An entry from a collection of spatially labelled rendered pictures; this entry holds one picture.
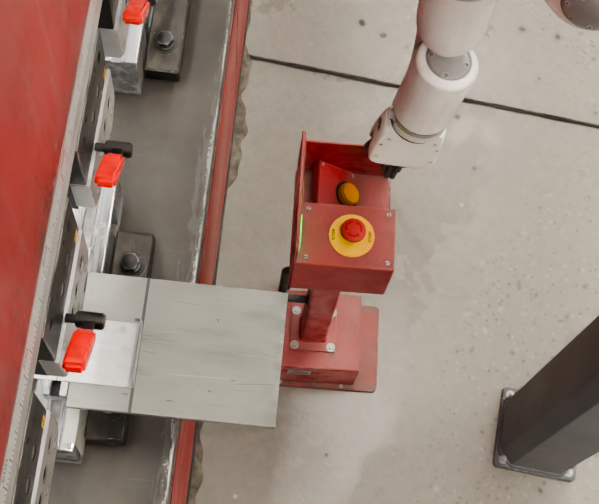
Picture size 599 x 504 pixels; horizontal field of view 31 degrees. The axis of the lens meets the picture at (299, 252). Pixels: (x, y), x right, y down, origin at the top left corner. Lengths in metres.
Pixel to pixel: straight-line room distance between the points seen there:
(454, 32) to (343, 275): 0.56
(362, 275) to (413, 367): 0.78
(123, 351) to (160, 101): 0.45
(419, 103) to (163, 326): 0.44
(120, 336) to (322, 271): 0.42
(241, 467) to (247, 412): 1.01
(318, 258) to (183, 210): 0.23
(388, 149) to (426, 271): 0.99
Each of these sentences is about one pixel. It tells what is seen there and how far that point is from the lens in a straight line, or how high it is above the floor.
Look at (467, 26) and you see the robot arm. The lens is 1.29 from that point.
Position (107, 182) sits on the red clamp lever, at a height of 1.31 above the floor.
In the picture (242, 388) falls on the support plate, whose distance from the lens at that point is 1.39.
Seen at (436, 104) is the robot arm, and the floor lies 1.11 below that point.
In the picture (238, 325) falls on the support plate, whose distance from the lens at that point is 1.42.
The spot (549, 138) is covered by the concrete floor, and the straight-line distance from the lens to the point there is 2.76.
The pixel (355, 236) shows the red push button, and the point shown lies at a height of 0.81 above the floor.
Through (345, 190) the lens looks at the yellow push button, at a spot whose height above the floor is 0.73.
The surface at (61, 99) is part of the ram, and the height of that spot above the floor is 1.45.
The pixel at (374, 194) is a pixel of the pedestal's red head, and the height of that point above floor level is 0.70.
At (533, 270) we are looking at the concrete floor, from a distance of 2.61.
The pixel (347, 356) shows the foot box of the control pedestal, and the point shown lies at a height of 0.12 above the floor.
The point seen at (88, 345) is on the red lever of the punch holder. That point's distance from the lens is 1.11.
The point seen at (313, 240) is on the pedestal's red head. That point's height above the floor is 0.78.
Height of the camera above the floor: 2.35
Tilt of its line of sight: 69 degrees down
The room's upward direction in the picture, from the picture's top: 11 degrees clockwise
